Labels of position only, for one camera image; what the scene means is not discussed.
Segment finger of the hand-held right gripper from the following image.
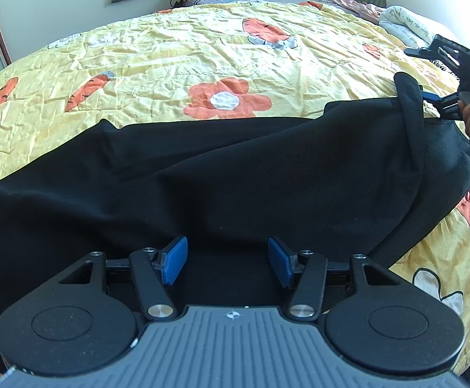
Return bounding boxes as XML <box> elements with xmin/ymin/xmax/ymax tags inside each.
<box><xmin>419</xmin><ymin>88</ymin><xmax>468</xmax><ymax>121</ymax></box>
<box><xmin>404</xmin><ymin>34</ymin><xmax>464</xmax><ymax>74</ymax></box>

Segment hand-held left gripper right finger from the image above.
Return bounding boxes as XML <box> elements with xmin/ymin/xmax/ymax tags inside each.
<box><xmin>268</xmin><ymin>236</ymin><xmax>415</xmax><ymax>321</ymax></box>

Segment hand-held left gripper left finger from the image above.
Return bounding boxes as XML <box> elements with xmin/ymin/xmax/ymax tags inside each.
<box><xmin>43</xmin><ymin>236</ymin><xmax>189</xmax><ymax>321</ymax></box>

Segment black pants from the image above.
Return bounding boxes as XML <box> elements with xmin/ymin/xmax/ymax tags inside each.
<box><xmin>0</xmin><ymin>72</ymin><xmax>470</xmax><ymax>372</ymax></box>

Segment white printed quilt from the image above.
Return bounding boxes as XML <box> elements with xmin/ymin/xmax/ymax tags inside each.
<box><xmin>380</xmin><ymin>5</ymin><xmax>438</xmax><ymax>47</ymax></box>

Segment peach cloth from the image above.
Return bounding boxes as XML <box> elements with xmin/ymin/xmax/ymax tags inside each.
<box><xmin>336</xmin><ymin>0</ymin><xmax>385</xmax><ymax>21</ymax></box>

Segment yellow floral blanket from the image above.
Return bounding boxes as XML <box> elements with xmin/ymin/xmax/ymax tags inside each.
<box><xmin>0</xmin><ymin>0</ymin><xmax>470</xmax><ymax>376</ymax></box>

